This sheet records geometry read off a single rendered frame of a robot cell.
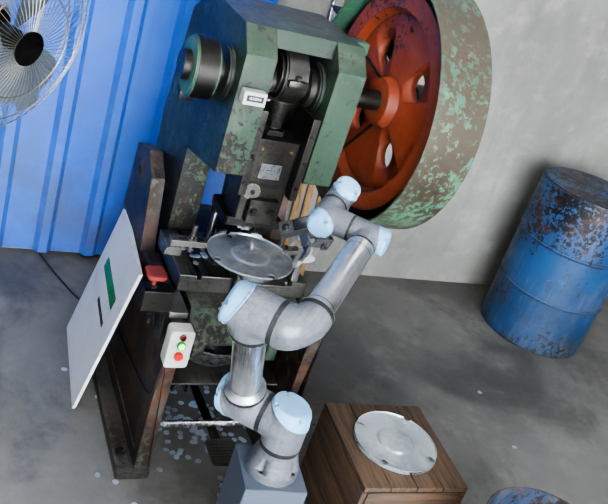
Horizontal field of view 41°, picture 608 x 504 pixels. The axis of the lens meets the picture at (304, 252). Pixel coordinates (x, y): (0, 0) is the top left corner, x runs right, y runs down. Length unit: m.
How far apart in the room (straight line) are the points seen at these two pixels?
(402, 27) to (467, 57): 0.37
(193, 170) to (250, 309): 1.00
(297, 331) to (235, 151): 0.77
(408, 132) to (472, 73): 0.30
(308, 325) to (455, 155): 0.79
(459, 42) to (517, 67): 2.03
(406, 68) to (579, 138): 2.38
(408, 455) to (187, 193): 1.15
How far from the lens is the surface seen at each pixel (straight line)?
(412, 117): 2.55
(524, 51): 4.41
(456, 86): 2.36
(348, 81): 2.47
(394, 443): 2.76
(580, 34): 4.59
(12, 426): 2.97
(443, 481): 2.74
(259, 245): 2.71
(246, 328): 1.88
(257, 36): 2.37
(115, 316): 2.87
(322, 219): 2.11
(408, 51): 2.64
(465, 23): 2.47
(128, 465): 2.85
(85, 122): 3.66
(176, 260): 2.64
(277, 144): 2.51
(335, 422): 2.77
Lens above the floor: 1.97
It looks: 26 degrees down
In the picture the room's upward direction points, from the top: 19 degrees clockwise
